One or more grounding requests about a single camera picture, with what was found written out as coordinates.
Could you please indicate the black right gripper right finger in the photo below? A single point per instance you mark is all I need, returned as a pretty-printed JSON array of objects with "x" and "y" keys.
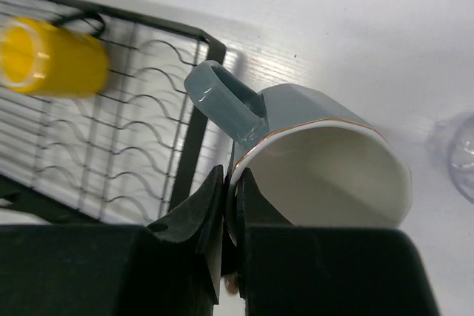
[{"x": 292, "y": 270}]

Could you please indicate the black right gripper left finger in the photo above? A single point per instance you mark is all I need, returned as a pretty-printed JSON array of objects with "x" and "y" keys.
[{"x": 169, "y": 267}]

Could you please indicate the grey-blue ceramic mug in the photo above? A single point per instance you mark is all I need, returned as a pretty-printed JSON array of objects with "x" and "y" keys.
[{"x": 314, "y": 160}]

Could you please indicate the yellow mug black handle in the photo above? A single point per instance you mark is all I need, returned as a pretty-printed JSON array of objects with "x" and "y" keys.
[{"x": 63, "y": 57}]

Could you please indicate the black wire dish rack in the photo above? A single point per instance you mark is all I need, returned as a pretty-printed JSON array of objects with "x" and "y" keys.
[{"x": 127, "y": 155}]

